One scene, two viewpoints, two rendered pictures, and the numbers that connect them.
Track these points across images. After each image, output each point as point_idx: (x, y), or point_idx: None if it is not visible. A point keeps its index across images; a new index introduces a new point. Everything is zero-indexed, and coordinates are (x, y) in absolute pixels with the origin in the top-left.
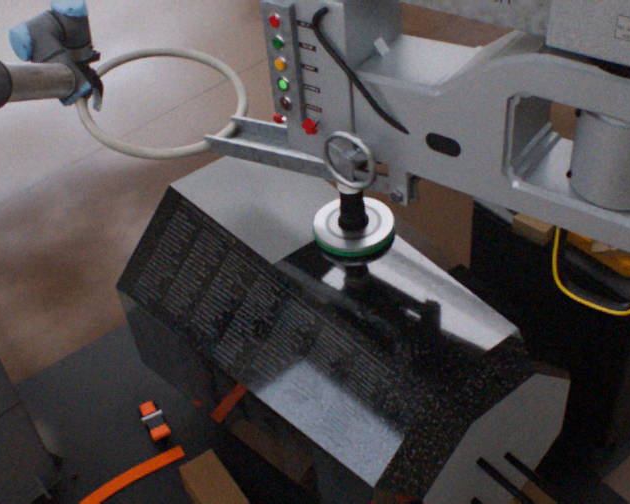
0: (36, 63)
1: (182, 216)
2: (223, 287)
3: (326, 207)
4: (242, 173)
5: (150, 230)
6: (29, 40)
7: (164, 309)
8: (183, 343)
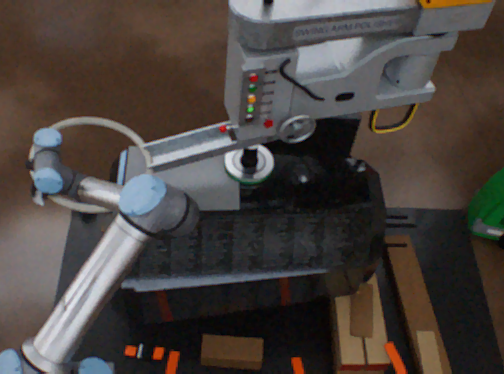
0: (112, 185)
1: None
2: (212, 241)
3: (227, 162)
4: None
5: None
6: (60, 176)
7: (175, 280)
8: (201, 288)
